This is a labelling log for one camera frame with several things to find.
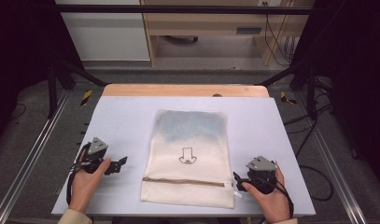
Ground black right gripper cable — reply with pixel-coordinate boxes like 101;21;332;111
254;175;295;219

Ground black curtain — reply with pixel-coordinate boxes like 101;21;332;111
291;0;380;190
0;0;83;147

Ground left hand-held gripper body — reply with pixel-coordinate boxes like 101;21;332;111
75;136;109;175

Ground black horizontal frame bar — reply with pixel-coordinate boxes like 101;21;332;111
52;4;316;16

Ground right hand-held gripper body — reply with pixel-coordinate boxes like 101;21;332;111
245;155;279;195

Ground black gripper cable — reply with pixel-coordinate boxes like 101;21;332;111
254;175;295;219
65;142;91;207

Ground white cabinet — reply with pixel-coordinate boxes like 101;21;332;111
54;0;151;63

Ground black hanging cables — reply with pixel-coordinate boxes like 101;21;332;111
263;3;298;67

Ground aluminium floor rail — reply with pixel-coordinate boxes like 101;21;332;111
293;90;368;224
0;90;71;224

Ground person's right hand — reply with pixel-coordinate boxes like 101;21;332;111
241;161;292;224

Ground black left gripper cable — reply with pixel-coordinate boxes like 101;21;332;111
65;142;91;207

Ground white wall socket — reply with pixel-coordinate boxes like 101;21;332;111
257;0;283;7

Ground black metal stand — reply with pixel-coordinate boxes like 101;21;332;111
256;60;320;121
47;58;108;119

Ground person's left hand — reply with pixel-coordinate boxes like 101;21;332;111
68;157;112;215

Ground light wooden desk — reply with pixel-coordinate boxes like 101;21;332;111
140;0;315;67

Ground black floor cable loop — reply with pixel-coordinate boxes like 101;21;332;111
298;164;334;203

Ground yellow black floor tape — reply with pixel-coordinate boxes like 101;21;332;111
279;91;298;105
79;90;93;106

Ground cream mesh laundry bag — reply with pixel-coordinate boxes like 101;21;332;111
140;108;244;209

